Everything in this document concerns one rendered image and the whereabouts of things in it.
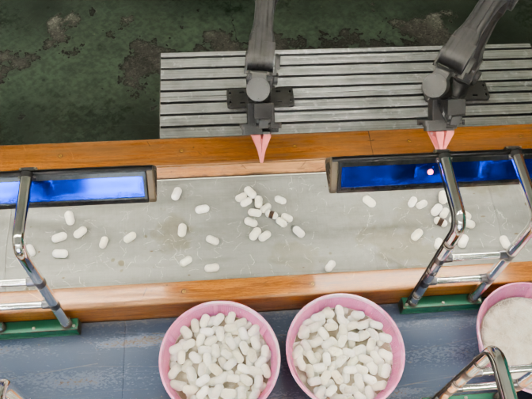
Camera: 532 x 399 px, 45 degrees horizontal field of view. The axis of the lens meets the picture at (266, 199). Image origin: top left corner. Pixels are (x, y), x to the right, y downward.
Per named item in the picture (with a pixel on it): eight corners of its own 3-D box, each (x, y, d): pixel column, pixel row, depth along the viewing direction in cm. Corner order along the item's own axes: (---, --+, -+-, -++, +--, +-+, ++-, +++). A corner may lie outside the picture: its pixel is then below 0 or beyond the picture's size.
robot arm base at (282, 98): (296, 89, 182) (294, 70, 186) (226, 91, 181) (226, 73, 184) (294, 107, 189) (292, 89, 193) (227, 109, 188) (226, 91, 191)
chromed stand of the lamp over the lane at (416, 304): (385, 245, 166) (431, 145, 128) (460, 241, 168) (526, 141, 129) (399, 314, 156) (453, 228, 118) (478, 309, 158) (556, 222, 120)
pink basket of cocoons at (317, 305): (264, 335, 152) (265, 321, 144) (359, 291, 159) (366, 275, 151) (317, 440, 140) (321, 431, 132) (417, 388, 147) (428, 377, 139)
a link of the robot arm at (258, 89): (277, 103, 149) (281, 51, 147) (240, 100, 149) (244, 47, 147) (276, 102, 161) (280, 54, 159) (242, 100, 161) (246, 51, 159)
